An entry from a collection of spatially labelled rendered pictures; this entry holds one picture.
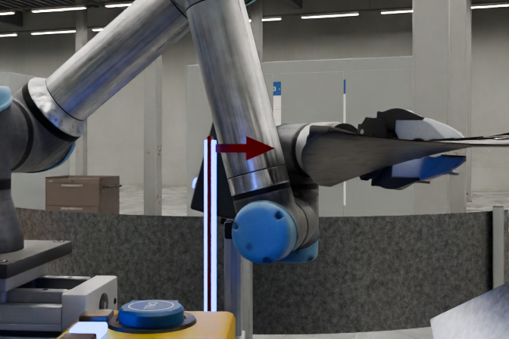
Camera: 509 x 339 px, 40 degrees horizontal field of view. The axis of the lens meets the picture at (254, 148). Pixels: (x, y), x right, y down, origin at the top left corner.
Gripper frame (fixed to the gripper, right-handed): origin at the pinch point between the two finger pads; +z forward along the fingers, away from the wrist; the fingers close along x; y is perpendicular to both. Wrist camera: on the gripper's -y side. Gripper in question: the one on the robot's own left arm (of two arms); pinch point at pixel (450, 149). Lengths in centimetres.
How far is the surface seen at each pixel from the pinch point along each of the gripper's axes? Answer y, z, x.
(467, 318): -2.2, 5.4, 16.7
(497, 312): -1.6, 8.2, 15.5
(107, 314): -40.9, 8.6, 14.6
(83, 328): -43.4, 11.0, 14.8
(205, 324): -36.1, 12.1, 14.6
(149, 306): -38.9, 10.0, 13.9
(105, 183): 231, -630, 12
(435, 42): 304, -270, -105
